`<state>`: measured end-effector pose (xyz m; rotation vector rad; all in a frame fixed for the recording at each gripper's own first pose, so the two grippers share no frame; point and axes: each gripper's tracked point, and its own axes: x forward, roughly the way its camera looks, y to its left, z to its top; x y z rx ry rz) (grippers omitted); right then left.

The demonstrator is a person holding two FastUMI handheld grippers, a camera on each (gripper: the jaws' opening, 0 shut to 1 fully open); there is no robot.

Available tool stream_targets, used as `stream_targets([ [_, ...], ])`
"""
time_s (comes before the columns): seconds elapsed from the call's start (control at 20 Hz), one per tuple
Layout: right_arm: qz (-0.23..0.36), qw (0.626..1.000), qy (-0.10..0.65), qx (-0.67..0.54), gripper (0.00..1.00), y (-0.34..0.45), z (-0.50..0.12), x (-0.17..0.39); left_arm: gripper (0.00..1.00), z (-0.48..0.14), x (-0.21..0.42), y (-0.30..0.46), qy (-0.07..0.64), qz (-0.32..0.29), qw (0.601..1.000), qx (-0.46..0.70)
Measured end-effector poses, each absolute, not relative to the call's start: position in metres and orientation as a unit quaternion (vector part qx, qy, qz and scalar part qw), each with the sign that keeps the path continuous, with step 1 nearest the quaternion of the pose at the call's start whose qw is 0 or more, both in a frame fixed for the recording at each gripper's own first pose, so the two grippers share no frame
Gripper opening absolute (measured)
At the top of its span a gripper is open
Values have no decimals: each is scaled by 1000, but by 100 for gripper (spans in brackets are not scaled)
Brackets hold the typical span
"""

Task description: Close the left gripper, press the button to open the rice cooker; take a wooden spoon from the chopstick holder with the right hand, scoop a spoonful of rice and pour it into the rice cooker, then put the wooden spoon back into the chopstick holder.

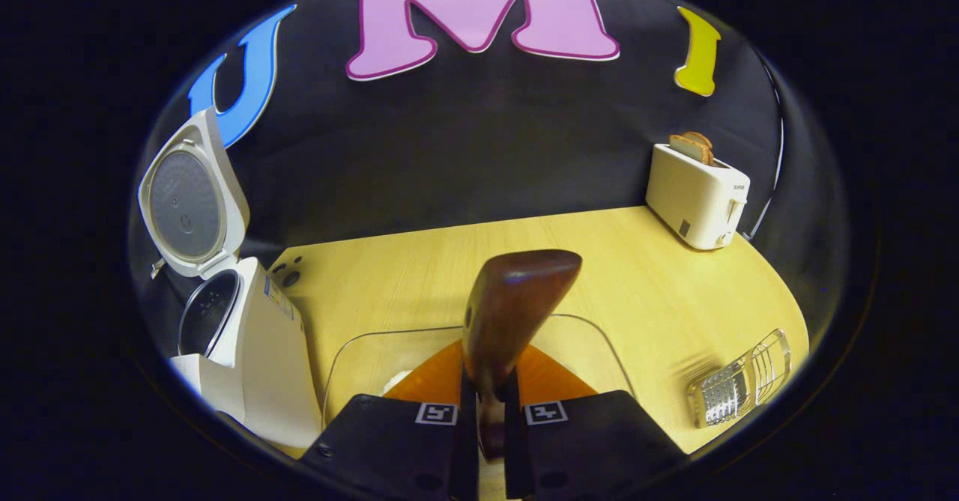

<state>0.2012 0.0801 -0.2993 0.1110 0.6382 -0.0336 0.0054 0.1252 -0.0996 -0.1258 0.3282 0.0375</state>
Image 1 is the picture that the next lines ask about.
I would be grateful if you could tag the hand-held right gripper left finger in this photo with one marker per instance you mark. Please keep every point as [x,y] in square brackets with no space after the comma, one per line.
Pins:
[374,441]

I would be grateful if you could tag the glass chopstick holder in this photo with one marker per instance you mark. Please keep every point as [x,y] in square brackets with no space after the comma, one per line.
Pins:
[727,396]

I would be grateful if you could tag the clear plastic rice box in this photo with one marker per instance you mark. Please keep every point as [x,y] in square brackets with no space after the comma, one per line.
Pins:
[359,359]

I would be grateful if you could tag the white toaster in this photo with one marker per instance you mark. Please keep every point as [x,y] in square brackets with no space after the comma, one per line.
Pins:
[693,198]

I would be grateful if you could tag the wooden spoon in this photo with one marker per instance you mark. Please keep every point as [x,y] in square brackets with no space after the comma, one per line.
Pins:
[517,291]

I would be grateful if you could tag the black backdrop cloth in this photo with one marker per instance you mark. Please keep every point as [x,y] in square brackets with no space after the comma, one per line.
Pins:
[464,149]

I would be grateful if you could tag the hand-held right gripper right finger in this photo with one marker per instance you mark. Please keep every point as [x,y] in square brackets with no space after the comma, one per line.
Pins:
[592,441]

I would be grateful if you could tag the white rice cooker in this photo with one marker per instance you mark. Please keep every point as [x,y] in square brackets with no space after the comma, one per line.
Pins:
[262,366]

